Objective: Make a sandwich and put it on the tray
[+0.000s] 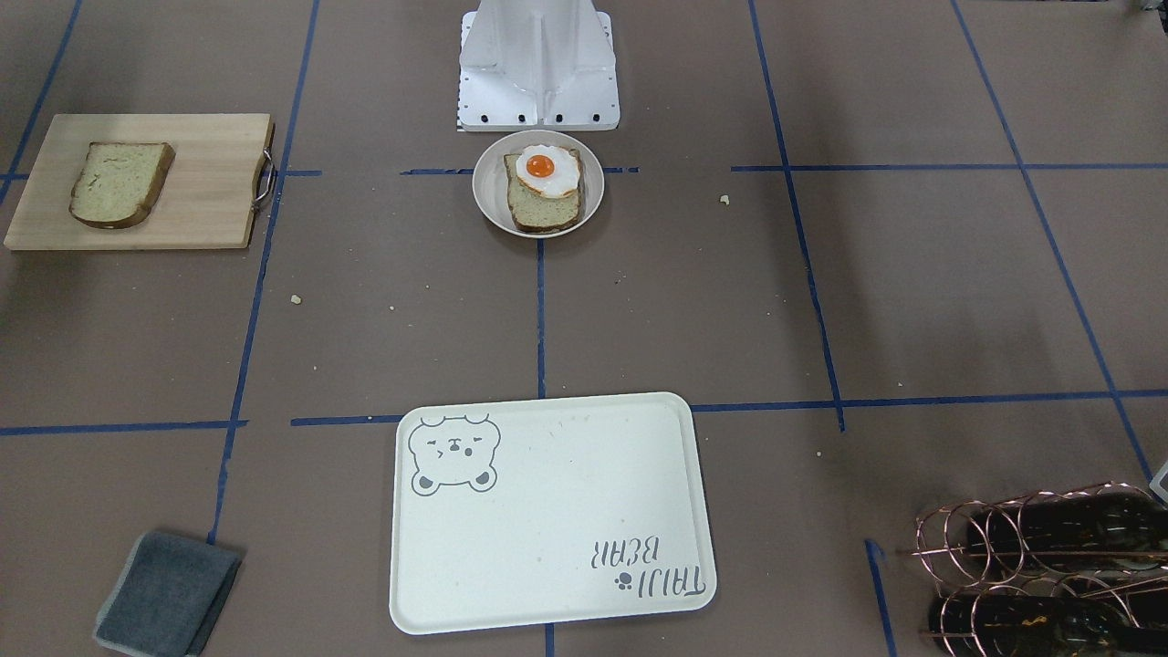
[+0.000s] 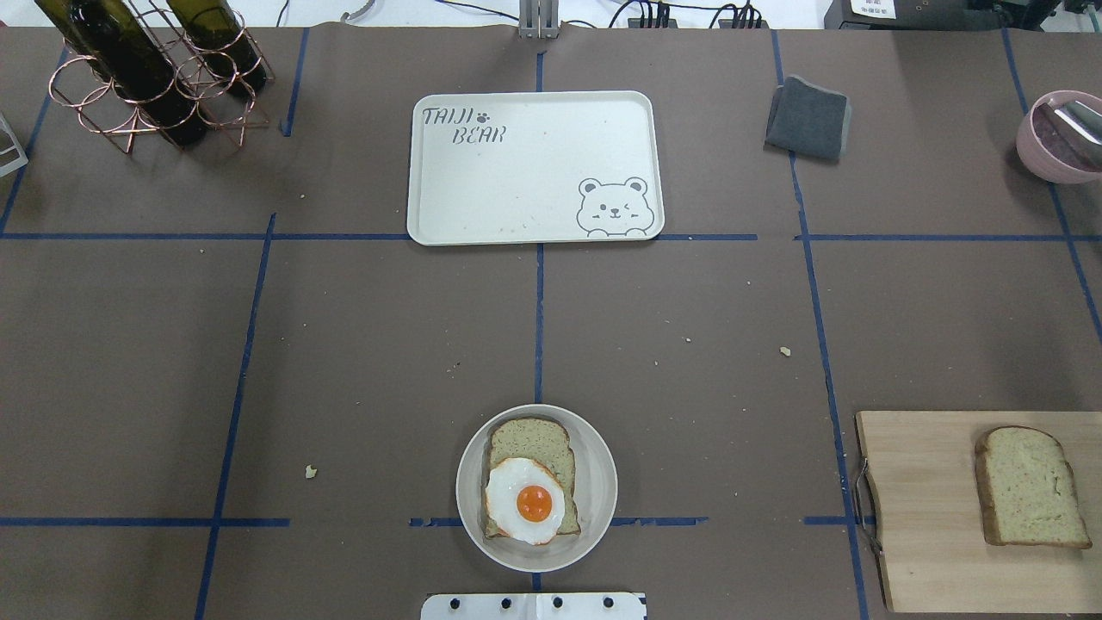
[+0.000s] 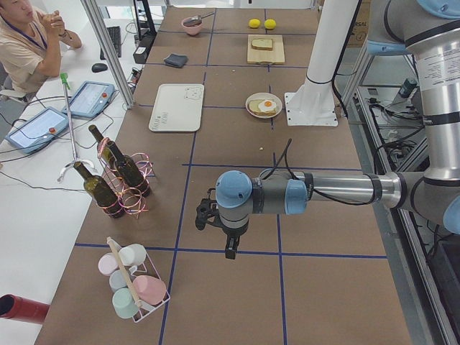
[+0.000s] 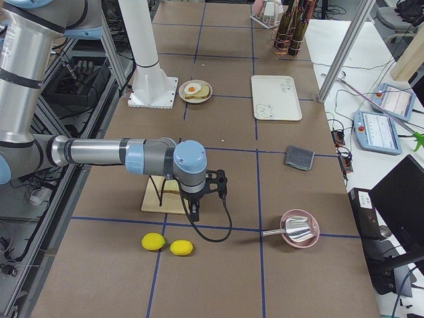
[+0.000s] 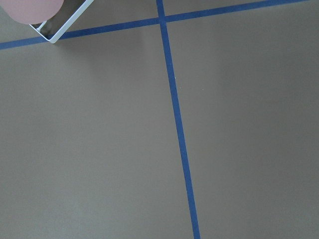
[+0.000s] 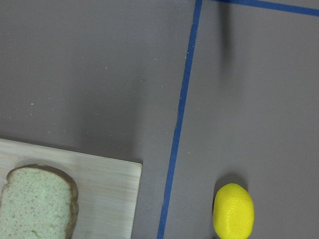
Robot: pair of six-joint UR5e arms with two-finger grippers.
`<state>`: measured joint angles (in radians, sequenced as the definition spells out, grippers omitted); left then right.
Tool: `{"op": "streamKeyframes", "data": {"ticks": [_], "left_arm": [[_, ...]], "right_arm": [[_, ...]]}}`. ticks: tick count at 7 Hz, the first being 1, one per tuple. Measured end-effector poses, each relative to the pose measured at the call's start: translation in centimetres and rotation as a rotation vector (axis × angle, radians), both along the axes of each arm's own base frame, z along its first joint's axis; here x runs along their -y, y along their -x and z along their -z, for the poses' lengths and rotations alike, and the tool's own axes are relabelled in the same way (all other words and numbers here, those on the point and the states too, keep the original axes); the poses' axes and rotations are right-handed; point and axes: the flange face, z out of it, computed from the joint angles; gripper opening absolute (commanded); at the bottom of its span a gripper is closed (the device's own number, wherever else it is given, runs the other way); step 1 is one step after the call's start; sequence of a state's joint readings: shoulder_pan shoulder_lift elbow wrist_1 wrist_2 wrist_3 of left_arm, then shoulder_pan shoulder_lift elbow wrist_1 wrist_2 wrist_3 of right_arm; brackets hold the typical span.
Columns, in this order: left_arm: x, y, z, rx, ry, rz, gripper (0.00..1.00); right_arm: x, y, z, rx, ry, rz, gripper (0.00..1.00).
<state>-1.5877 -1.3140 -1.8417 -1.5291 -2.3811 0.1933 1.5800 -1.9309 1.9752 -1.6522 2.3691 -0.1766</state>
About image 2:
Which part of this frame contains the metal scoop in bowl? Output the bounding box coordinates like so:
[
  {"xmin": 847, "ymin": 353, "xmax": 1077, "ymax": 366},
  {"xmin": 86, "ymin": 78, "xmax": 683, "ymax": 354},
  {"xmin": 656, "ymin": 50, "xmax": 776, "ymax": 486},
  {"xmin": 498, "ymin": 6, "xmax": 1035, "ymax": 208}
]
[{"xmin": 1042, "ymin": 99, "xmax": 1101, "ymax": 152}]

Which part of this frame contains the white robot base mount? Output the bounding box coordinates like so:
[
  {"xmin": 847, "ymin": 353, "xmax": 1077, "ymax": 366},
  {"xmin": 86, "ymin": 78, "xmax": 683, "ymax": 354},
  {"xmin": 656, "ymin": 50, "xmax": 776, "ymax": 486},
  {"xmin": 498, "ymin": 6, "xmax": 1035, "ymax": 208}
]
[{"xmin": 420, "ymin": 592, "xmax": 648, "ymax": 619}]

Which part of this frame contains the wooden cutting board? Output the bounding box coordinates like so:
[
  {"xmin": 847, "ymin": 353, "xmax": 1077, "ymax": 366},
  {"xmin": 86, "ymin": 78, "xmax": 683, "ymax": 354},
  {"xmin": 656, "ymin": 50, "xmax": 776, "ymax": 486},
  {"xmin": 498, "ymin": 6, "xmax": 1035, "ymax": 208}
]
[{"xmin": 857, "ymin": 411, "xmax": 1101, "ymax": 614}]

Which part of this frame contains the pink bowl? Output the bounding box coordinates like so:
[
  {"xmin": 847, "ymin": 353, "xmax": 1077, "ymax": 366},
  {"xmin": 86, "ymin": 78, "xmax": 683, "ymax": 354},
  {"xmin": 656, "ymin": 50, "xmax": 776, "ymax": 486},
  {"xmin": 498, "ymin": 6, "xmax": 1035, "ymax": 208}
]
[{"xmin": 1016, "ymin": 90, "xmax": 1099, "ymax": 184}]

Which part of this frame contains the dark green wine bottle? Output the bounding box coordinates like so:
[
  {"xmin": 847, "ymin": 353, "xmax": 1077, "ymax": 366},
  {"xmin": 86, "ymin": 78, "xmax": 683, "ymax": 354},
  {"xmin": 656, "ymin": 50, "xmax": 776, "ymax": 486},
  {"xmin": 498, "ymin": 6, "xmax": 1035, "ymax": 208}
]
[{"xmin": 35, "ymin": 1, "xmax": 207, "ymax": 146}]

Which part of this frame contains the white wire cup rack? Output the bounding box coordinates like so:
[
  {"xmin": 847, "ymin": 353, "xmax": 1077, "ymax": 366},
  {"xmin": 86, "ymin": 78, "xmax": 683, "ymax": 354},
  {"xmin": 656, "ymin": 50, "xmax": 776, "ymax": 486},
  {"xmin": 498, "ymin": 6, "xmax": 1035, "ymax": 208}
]
[{"xmin": 0, "ymin": 115, "xmax": 28, "ymax": 177}]

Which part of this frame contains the cream bear serving tray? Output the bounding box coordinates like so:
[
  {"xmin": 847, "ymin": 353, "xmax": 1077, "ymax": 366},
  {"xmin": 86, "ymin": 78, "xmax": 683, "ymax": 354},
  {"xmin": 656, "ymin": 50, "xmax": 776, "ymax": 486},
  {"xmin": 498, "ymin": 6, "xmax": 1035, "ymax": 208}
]
[{"xmin": 406, "ymin": 90, "xmax": 666, "ymax": 246}]

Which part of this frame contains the bread slice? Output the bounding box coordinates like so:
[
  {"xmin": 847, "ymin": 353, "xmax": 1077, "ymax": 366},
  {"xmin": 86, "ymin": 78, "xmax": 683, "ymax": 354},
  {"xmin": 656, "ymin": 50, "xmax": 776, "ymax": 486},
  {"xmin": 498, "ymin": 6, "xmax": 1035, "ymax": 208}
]
[
  {"xmin": 975, "ymin": 426, "xmax": 1093, "ymax": 550},
  {"xmin": 486, "ymin": 418, "xmax": 581, "ymax": 536}
]

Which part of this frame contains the grey folded cloth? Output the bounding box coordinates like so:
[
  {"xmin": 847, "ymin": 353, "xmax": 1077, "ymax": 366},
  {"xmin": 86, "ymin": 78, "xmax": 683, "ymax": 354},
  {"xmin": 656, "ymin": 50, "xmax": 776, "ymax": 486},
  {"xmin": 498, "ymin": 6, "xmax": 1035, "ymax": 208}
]
[{"xmin": 765, "ymin": 75, "xmax": 851, "ymax": 162}]

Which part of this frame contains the copper wire bottle rack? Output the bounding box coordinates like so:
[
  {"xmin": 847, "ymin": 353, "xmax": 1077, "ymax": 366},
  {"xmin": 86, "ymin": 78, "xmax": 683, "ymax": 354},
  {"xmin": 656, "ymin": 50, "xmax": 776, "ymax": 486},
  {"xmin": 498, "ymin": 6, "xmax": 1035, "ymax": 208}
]
[{"xmin": 48, "ymin": 1, "xmax": 276, "ymax": 153}]

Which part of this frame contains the white round plate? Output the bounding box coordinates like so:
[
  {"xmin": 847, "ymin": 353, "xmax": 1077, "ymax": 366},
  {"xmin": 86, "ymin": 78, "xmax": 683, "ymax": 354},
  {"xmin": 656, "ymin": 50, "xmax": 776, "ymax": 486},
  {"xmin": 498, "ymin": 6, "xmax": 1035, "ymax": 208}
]
[{"xmin": 454, "ymin": 404, "xmax": 618, "ymax": 573}]

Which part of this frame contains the fried egg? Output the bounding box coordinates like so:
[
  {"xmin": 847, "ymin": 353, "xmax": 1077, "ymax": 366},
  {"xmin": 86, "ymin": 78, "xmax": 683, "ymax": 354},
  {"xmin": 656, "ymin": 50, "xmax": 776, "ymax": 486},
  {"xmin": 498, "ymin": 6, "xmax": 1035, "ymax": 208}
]
[{"xmin": 484, "ymin": 456, "xmax": 566, "ymax": 546}]

